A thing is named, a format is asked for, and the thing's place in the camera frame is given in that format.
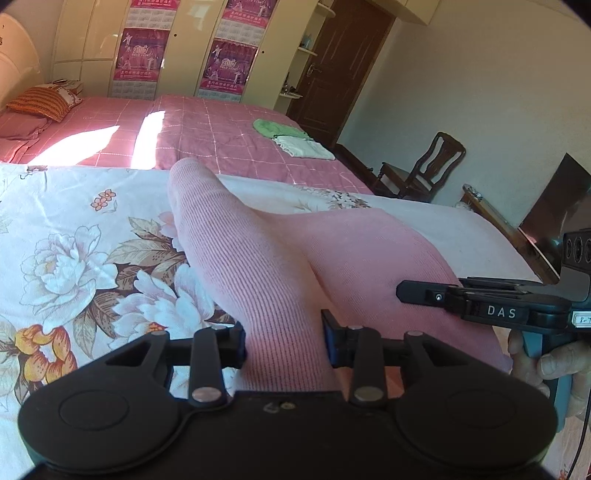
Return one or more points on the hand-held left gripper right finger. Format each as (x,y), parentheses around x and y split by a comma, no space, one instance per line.
(328,337)

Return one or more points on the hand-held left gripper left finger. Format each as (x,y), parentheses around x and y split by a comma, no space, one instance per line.
(240,344)

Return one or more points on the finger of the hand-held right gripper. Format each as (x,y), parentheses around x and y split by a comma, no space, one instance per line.
(429,293)
(508,282)

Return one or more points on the pink knit sweater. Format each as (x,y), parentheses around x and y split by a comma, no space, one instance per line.
(286,277)

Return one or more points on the person's right hand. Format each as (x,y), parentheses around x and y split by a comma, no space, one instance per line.
(561,362)

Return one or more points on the wooden television stand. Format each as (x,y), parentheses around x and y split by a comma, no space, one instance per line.
(503,221)

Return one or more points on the flat screen television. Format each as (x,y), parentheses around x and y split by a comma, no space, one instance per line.
(561,207)

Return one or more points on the dark wooden chair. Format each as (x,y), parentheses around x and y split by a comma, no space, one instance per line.
(438,157)

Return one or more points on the floral bed blanket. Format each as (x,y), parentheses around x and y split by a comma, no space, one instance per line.
(92,258)

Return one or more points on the white folded cloth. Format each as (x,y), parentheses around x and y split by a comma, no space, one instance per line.
(304,148)

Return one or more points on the green folded cloth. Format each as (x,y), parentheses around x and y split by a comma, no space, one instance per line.
(277,128)

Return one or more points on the pink checked bedspread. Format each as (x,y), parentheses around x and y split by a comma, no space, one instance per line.
(207,129)

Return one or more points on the brown wooden door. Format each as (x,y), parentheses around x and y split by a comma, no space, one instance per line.
(341,69)

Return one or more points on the cream corner shelves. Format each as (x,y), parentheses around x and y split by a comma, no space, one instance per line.
(302,46)

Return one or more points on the cream overhead cabinet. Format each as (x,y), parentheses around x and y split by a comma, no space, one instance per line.
(418,9)

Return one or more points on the cream wardrobe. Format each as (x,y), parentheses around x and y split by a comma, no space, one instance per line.
(184,46)

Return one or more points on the small floral pillow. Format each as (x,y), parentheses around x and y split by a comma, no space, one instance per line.
(71,90)

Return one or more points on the pink pillow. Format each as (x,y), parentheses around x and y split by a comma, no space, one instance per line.
(21,124)

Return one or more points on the orange striped pillow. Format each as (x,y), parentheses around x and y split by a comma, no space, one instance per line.
(39,104)

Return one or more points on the bed headboard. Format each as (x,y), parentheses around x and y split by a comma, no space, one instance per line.
(18,60)

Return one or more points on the pink wall poster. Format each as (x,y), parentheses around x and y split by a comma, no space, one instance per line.
(141,60)
(228,69)
(152,3)
(249,14)

